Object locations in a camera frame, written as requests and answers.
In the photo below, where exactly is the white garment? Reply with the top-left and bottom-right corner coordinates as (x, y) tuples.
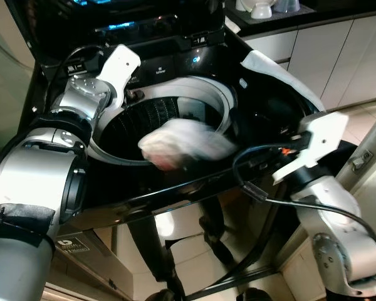
(138, 119), (239, 172)

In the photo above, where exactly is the black top-load washing machine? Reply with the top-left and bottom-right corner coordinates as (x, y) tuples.
(3, 0), (362, 299)

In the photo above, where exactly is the steel washer drum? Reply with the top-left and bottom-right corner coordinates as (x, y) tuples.
(88, 78), (236, 167)

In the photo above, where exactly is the metal door hinge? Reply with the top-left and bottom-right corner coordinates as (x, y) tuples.
(351, 150), (373, 171)

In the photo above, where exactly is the white draped cloth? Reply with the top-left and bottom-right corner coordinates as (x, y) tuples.
(240, 49), (327, 114)

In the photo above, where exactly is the white door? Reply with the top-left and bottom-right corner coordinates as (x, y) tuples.
(329, 107), (376, 214)

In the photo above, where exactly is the white kitchen cabinet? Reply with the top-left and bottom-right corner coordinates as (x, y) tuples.
(244, 13), (376, 111)

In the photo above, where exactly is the black dish tray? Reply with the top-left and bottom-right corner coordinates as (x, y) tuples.
(224, 3), (317, 35)

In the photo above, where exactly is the clear drinking glass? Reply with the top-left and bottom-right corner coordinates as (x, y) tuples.
(273, 0), (302, 15)

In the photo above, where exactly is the washer label sticker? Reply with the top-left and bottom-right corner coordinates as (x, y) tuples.
(55, 233), (91, 255)

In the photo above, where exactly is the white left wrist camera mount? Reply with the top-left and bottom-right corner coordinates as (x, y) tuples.
(97, 45), (142, 95)

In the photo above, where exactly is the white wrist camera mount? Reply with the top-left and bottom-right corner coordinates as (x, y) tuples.
(273, 112), (350, 186)
(97, 45), (142, 95)

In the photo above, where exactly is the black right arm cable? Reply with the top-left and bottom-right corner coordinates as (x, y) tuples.
(232, 144), (376, 264)

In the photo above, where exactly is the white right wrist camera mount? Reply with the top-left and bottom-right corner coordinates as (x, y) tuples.
(273, 112), (350, 186)

